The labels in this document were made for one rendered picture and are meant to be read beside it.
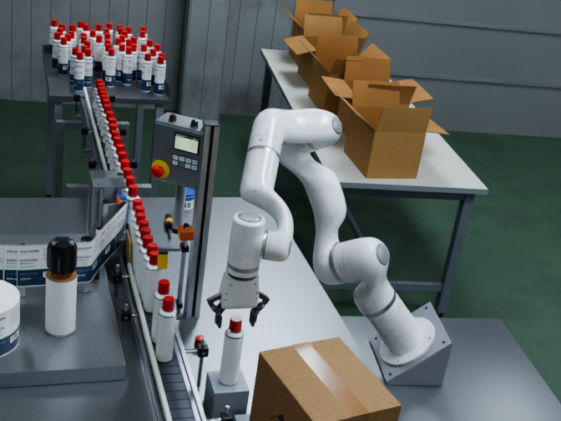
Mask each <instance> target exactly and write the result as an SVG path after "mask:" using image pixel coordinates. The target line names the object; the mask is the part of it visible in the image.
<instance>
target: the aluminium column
mask: <svg viewBox="0 0 561 421"><path fill-rule="evenodd" d="M202 129H203V130H204V143H203V152H202V160H201V169H200V185H199V189H198V190H195V203H194V212H193V220H192V228H193V230H194V233H195V234H194V240H193V241H190V254H189V263H188V271H187V280H186V288H185V297H184V315H185V318H186V319H191V318H200V306H201V298H202V290H203V282H204V274H205V260H206V252H207V244H208V236H209V228H210V214H211V206H212V198H213V190H214V183H215V168H216V160H217V152H218V144H219V137H220V124H219V122H218V121H217V120H205V119H203V120H202Z"/></svg>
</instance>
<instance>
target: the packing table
mask: <svg viewBox="0 0 561 421"><path fill-rule="evenodd" d="M289 52H290V51H285V50H274V49H263V48H261V49H260V54H261V56H262V58H263V59H264V60H265V74H264V81H263V87H262V94H261V101H260V112H261V111H263V110H265V109H268V106H269V100H270V88H271V81H272V76H273V78H274V80H275V82H276V84H277V86H278V88H279V90H280V92H281V94H282V95H283V97H284V99H285V101H286V103H287V105H288V107H289V109H290V110H293V109H317V107H316V106H315V104H314V103H313V102H312V100H311V98H310V97H309V96H308V92H309V85H308V84H307V83H306V82H305V80H304V79H303V78H302V77H301V76H300V75H299V74H298V73H297V71H298V65H297V64H296V62H295V61H294V59H293V58H292V57H291V56H290V54H289ZM345 141H346V135H345V133H344V132H343V131H342V132H341V137H340V139H339V140H338V141H337V142H336V143H335V144H333V145H330V146H328V147H326V148H323V149H320V150H316V151H313V152H311V153H312V155H313V157H314V159H315V161H316V162H318V163H319V164H321V165H324V166H325V167H327V168H329V169H330V170H332V171H333V172H334V173H335V174H336V176H337V178H338V180H339V182H340V185H341V189H342V192H343V195H344V196H345V195H365V196H383V197H401V198H419V199H437V200H460V203H459V207H458V211H457V217H456V220H455V224H454V227H453V231H452V237H451V241H450V245H449V248H448V252H447V258H446V261H445V265H444V268H443V272H442V279H441V282H399V281H389V283H390V285H391V286H392V288H393V289H394V291H429V292H438V293H437V299H436V302H435V306H434V308H435V310H436V311H437V315H438V317H443V314H442V313H441V312H446V310H447V304H448V302H449V298H450V295H451V291H452V285H453V282H454V278H455V275H456V271H457V265H458V262H459V258H460V255H461V251H462V245H463V242H464V238H465V235H466V231H467V228H468V222H469V218H470V215H471V211H472V208H473V202H474V198H475V195H487V194H488V188H487V187H486V186H485V185H484V184H483V183H482V181H480V179H479V178H478V177H477V176H476V175H475V174H474V173H473V172H472V171H471V170H470V169H469V168H468V166H467V165H466V164H465V163H464V162H463V161H462V160H461V158H460V157H459V156H458V155H457V154H456V153H455V152H454V150H453V149H452V148H451V147H450V146H449V145H448V144H447V142H446V141H445V140H444V139H443V138H442V137H441V135H440V134H437V133H427V134H426V138H425V142H424V146H423V150H422V157H421V161H420V165H419V169H418V173H417V178H416V179H366V178H365V176H364V175H363V174H362V173H361V172H360V171H359V170H358V169H357V167H356V166H355V165H354V164H353V163H352V161H351V160H350V159H349V157H348V156H347V155H346V154H345V152H344V151H343V150H344V146H345ZM345 218H346V221H347V223H348V225H349V227H350V228H351V231H352V233H353V235H354V236H355V238H356V239H358V238H362V237H364V236H363V234H362V233H361V230H360V228H359V227H358V225H357V223H356V221H355V219H354V217H353V216H352V214H351V212H350V210H349V208H348V207H347V205H346V217H345ZM317 279H318V281H319V282H320V284H321V285H322V287H323V289H324V290H325V292H326V294H327V289H356V287H357V286H358V285H359V284H360V283H361V282H362V281H355V282H348V283H343V284H339V285H329V284H325V283H324V282H322V281H321V280H320V279H319V278H318V277H317Z"/></svg>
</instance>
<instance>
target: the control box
mask: <svg viewBox="0 0 561 421"><path fill-rule="evenodd" d="M171 114H174V113H170V112H167V113H166V114H164V115H162V116H160V117H159V118H157V119H156V120H155V122H154V143H153V154H152V165H151V169H152V168H153V167H154V166H155V165H159V166H161V167H163V169H164V174H163V175H162V176H161V177H160V178H156V177H154V176H153V175H152V173H151V178H154V179H157V180H162V181H166V182H169V183H173V184H176V185H182V186H184V187H188V188H191V189H195V190H198V189H199V185H200V169H201V160H202V152H203V143H204V130H203V129H202V120H200V119H197V120H198V122H199V123H198V126H199V128H198V129H193V128H190V124H191V120H192V119H194V118H190V117H187V116H183V115H180V114H176V116H177V123H170V122H169V116H170V115H171ZM175 131H176V132H180V133H183V134H189V135H193V136H196V137H199V138H200V150H199V155H193V154H190V153H186V152H184V151H180V150H174V132H175ZM172 153H173V154H177V155H183V156H186V157H190V158H192V159H196V160H199V169H198V172H196V171H193V170H187V169H183V168H180V167H177V166H173V165H171V159H172Z"/></svg>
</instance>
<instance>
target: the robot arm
mask: <svg viewBox="0 0 561 421"><path fill-rule="evenodd" d="M341 132H342V126H341V121H340V120H339V119H338V117H337V116H336V115H334V114H333V113H331V112H329V111H326V110H323V109H293V110H287V109H265V110H263V111H261V112H260V113H259V114H258V115H257V116H256V118H255V121H254V123H253V126H252V130H251V134H250V141H249V145H248V150H247V154H246V158H245V166H244V170H243V175H242V179H241V184H240V196H241V198H242V199H243V200H245V201H246V202H248V203H250V204H252V205H255V206H257V207H259V208H261V209H262V210H263V211H266V212H267V213H268V214H270V215H271V216H272V217H273V218H274V220H275V222H276V224H277V230H276V231H268V230H267V229H266V228H265V217H264V216H262V215H261V214H259V213H256V212H254V211H240V212H237V213H235V214H234V215H233V220H232V227H231V233H230V246H229V253H228V259H227V266H226V270H225V272H224V274H223V276H222V280H221V283H220V289H219V292H218V293H216V294H214V295H213V296H212V297H209V298H207V299H206V301H207V302H208V304H209V306H210V308H211V310H212V311H213V312H214V313H215V324H217V327H218V328H221V324H222V313H223V312H224V310H225V309H243V308H251V310H250V318H249V322H250V325H251V326H252V327H254V326H255V322H256V320H257V314H259V313H260V311H261V310H262V309H263V308H264V307H265V305H266V304H267V303H268V302H269V300H270V298H269V297H268V296H267V295H265V294H264V293H262V292H259V274H258V271H259V269H260V260H267V261H285V260H286V259H287V258H288V256H289V255H290V252H291V244H292V238H293V231H294V224H293V219H292V215H291V212H290V210H289V208H288V206H287V205H286V203H285V202H284V201H283V200H282V199H281V198H280V197H279V196H278V195H277V194H276V193H275V191H274V186H275V178H276V174H277V170H278V165H279V162H280V163H281V164H282V165H283V166H285V167H286V168H287V169H288V170H289V171H291V172H292V173H293V174H294V175H296V176H297V177H298V179H299V180H300V181H301V183H302V184H303V185H304V187H305V189H306V193H307V195H308V197H309V200H310V203H311V207H312V210H313V213H314V217H315V225H316V237H315V244H314V251H313V268H314V271H315V274H316V276H317V277H318V278H319V279H320V280H321V281H322V282H324V283H325V284H329V285H339V284H343V283H348V282H355V281H362V282H361V283H360V284H359V285H358V286H357V287H356V289H355V291H354V295H353V296H354V301H355V303H356V305H357V307H358V308H359V310H360V311H361V313H362V314H363V315H364V317H365V318H366V319H367V321H368V322H369V323H370V324H371V326H372V327H373V328H374V330H375V331H376V332H377V334H378V335H379V337H380V338H381V339H382V343H381V346H380V355H381V357H382V360H383V361H384V362H385V363H387V364H389V365H392V366H402V365H407V364H409V363H412V362H414V361H416V360H417V359H419V358H420V357H421V356H422V355H423V354H424V353H425V352H426V351H427V350H428V349H429V348H430V347H431V345H432V343H433V340H434V337H435V328H434V326H433V325H432V323H431V322H430V321H429V320H427V319H426V318H423V317H413V316H412V314H411V313H410V312H409V310H408V309H407V307H406V306H405V304H404V303H403V302H402V300H401V298H400V297H399V296H398V295H397V293H396V292H395V291H394V289H393V288H392V286H391V285H390V283H389V281H388V280H387V268H388V264H389V257H390V256H389V251H388V249H387V247H386V246H385V245H384V244H383V243H382V242H381V241H379V240H378V239H377V238H373V237H362V238H358V239H355V240H350V241H344V242H339V239H338V230H339V227H340V226H341V224H342V222H343V221H344V219H345V217H346V201H345V197H344V195H343V192H342V189H341V185H340V182H339V180H338V178H337V176H336V174H335V173H334V172H333V171H332V170H330V169H329V168H327V167H325V166H324V165H321V164H319V163H318V162H316V161H315V160H314V159H313V158H312V157H311V152H313V151H316V150H320V149H323V148H326V147H328V146H330V145H333V144H335V143H336V142H337V141H338V140H339V139H340V137H341ZM259 298H260V299H262V301H261V302H259V303H258V301H259ZM217 300H219V301H220V303H219V304H218V305H217V306H216V305H215V304H214V302H216V301H217Z"/></svg>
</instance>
